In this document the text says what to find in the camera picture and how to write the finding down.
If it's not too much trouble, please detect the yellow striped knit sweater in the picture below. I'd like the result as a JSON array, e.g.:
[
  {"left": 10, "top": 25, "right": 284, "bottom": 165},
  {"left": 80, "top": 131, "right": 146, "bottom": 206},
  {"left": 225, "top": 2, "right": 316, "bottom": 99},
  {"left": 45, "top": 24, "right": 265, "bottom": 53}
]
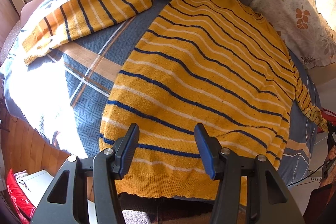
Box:
[{"left": 22, "top": 0, "right": 327, "bottom": 200}]

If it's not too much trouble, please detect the person right hand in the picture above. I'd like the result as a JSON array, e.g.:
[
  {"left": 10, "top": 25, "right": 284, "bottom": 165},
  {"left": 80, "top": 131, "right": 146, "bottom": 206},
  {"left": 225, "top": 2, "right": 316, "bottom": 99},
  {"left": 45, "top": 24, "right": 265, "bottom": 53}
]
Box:
[{"left": 319, "top": 145, "right": 335, "bottom": 188}]

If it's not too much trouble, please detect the white box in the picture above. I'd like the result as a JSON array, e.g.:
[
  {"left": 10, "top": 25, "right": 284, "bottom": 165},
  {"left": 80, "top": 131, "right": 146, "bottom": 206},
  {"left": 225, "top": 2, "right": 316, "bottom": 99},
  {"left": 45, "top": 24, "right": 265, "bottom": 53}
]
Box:
[{"left": 22, "top": 169, "right": 98, "bottom": 224}]

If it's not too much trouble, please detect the red patterned cloth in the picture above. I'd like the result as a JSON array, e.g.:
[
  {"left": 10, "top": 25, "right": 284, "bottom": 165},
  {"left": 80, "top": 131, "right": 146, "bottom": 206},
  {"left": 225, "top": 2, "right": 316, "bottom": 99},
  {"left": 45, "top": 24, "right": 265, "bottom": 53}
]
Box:
[{"left": 6, "top": 169, "right": 36, "bottom": 224}]

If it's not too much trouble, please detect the blue plaid bed sheet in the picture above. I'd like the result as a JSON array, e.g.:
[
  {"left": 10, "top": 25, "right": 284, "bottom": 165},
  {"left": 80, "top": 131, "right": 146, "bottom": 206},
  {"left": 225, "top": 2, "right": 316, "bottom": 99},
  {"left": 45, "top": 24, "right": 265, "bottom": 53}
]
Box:
[{"left": 0, "top": 0, "right": 324, "bottom": 187}]

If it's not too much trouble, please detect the white leaf print pillow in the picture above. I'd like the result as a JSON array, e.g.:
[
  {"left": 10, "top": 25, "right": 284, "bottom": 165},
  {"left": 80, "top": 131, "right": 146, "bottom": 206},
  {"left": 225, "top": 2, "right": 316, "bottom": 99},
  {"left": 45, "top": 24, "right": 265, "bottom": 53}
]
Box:
[{"left": 250, "top": 0, "right": 335, "bottom": 69}]

